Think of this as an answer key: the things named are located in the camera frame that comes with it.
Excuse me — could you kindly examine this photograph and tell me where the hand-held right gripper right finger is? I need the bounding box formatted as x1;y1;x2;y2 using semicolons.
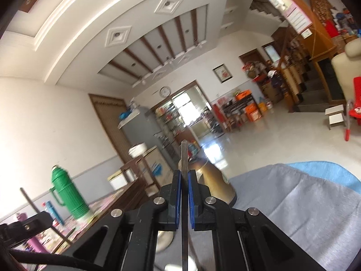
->
188;169;325;271

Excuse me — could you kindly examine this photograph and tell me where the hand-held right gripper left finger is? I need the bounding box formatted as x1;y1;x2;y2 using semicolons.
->
66;170;181;271

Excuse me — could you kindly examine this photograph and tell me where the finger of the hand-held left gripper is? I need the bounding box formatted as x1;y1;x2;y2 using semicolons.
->
0;211;55;250

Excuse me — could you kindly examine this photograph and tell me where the dark chopstick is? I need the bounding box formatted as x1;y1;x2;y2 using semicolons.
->
20;187;72;245
180;140;189;271

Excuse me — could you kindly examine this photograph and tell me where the purple vacuum bottle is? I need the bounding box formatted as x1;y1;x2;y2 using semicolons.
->
15;212;47;253

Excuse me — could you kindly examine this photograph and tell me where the blue label water bottle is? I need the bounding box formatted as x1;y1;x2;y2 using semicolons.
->
42;201;64;226

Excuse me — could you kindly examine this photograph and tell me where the gold electric kettle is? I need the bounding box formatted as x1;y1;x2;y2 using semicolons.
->
178;158;237;206

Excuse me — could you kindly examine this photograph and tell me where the carved dark wooden sideboard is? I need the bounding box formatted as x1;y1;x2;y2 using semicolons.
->
42;172;164;257

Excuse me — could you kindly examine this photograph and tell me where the white plastic basin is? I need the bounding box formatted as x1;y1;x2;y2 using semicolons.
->
156;230;174;253

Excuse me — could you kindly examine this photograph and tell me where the wooden chair back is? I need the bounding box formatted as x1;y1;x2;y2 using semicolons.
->
121;155;158;192

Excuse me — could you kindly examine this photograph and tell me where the green thermos jug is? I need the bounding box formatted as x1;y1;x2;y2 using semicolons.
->
49;166;91;220

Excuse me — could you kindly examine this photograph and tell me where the grey refrigerator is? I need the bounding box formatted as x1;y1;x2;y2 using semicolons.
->
118;106;175;175

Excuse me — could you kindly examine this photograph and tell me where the patterned sideboard mat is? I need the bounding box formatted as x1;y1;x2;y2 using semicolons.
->
53;188;125;256

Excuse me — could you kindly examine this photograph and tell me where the dark wooden side table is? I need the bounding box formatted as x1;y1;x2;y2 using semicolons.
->
221;94;256;132

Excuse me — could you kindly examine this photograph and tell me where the grey tablecloth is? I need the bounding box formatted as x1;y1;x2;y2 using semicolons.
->
189;164;361;271

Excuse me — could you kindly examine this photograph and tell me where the orange carton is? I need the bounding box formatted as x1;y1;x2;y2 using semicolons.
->
245;103;261;122

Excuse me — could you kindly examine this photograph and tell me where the brown wooden door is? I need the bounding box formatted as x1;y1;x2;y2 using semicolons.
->
89;94;133;170

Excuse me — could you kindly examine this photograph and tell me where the blue table cover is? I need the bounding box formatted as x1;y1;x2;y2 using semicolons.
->
285;161;361;192

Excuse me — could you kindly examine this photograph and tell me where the white step stool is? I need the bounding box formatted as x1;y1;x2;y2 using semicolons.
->
324;104;346;130

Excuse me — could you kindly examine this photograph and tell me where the wooden staircase railing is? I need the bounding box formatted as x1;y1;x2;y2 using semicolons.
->
278;28;345;110

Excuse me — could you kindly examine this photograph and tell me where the red child chair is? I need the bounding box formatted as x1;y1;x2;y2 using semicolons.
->
343;76;361;142

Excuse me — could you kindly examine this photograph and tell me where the cream armchair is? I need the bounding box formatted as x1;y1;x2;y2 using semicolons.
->
331;38;361;102

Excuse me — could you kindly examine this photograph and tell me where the framed wall picture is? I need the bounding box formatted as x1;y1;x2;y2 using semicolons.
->
212;63;233;84

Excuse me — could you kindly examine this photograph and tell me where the pink wall calendar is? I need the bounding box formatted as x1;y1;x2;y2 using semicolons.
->
266;0;313;34

